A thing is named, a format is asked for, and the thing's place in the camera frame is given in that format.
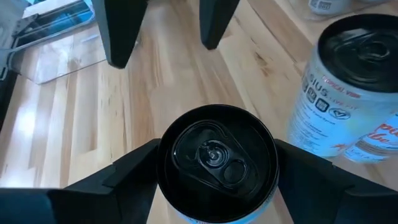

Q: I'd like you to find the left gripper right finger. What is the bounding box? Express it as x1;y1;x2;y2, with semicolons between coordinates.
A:
274;138;398;224

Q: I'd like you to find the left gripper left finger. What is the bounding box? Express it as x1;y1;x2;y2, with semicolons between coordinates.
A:
46;138;162;224

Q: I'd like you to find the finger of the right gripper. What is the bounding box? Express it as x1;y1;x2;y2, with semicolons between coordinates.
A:
198;0;241;50
91;0;149;68

